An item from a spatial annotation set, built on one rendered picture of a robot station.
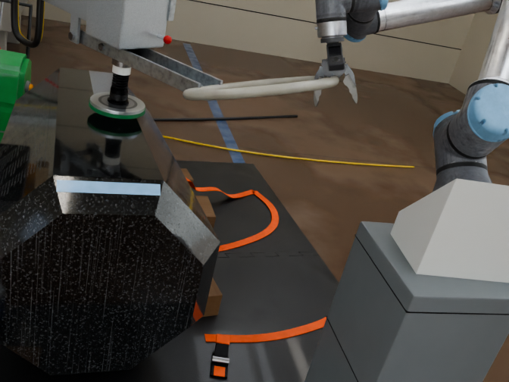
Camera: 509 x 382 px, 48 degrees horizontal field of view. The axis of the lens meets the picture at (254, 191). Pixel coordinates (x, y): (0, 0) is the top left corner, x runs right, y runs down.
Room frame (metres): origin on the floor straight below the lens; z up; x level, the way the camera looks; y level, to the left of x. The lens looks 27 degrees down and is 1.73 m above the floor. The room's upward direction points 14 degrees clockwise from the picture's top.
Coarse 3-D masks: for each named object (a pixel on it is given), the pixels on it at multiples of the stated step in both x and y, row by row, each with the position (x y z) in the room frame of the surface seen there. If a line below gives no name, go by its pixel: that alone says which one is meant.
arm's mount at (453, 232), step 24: (432, 192) 1.54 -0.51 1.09; (456, 192) 1.47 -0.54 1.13; (480, 192) 1.49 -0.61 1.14; (504, 192) 1.51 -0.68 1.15; (408, 216) 1.61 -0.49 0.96; (432, 216) 1.50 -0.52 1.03; (456, 216) 1.48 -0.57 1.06; (480, 216) 1.50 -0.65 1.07; (504, 216) 1.52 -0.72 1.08; (408, 240) 1.56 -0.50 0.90; (432, 240) 1.47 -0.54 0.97; (456, 240) 1.49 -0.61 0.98; (480, 240) 1.50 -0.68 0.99; (504, 240) 1.52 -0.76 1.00; (432, 264) 1.48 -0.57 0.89; (456, 264) 1.49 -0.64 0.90; (480, 264) 1.51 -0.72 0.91; (504, 264) 1.53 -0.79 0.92
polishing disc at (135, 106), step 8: (96, 96) 2.11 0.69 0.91; (104, 96) 2.13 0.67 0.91; (128, 96) 2.19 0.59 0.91; (96, 104) 2.03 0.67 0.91; (104, 104) 2.05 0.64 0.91; (136, 104) 2.13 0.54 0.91; (144, 104) 2.15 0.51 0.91; (112, 112) 2.00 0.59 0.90; (120, 112) 2.01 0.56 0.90; (128, 112) 2.03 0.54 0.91; (136, 112) 2.06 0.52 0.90
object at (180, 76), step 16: (80, 32) 2.16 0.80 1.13; (96, 48) 2.11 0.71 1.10; (112, 48) 2.05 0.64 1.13; (128, 64) 2.00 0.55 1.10; (144, 64) 1.96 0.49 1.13; (160, 64) 2.07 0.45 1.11; (176, 64) 2.02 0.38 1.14; (160, 80) 1.91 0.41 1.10; (176, 80) 1.86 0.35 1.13; (192, 80) 1.83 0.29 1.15; (208, 80) 1.93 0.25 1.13
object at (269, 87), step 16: (256, 80) 1.97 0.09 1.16; (272, 80) 1.96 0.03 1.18; (288, 80) 1.95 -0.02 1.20; (304, 80) 1.91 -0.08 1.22; (320, 80) 1.61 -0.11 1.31; (336, 80) 1.69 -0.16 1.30; (192, 96) 1.59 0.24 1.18; (208, 96) 1.54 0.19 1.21; (224, 96) 1.52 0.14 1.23; (240, 96) 1.51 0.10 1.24; (256, 96) 1.51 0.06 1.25
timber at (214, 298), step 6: (210, 288) 2.10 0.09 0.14; (216, 288) 2.12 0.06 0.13; (210, 294) 2.06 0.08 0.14; (216, 294) 2.07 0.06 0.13; (222, 294) 2.08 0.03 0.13; (210, 300) 2.05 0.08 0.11; (216, 300) 2.07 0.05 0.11; (210, 306) 2.05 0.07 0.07; (216, 306) 2.07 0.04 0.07; (210, 312) 2.06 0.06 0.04; (216, 312) 2.07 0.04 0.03
